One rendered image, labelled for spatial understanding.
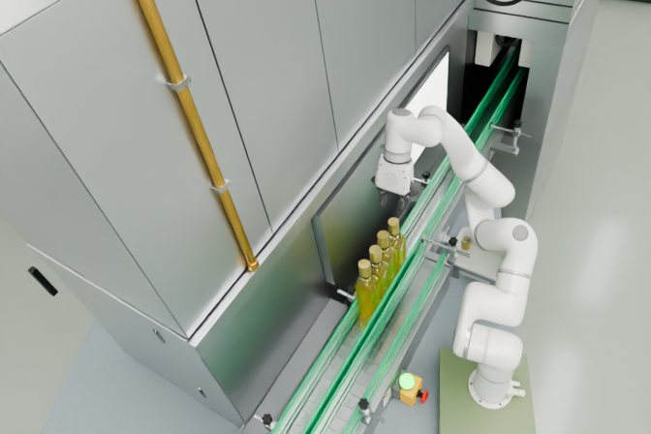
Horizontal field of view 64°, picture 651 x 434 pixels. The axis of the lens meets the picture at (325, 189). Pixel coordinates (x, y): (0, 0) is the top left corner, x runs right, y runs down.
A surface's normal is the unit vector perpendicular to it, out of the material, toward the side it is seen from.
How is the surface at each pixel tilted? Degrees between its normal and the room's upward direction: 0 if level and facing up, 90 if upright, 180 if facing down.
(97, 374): 0
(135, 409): 0
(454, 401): 2
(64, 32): 90
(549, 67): 90
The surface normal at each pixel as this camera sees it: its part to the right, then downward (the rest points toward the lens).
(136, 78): 0.84, 0.31
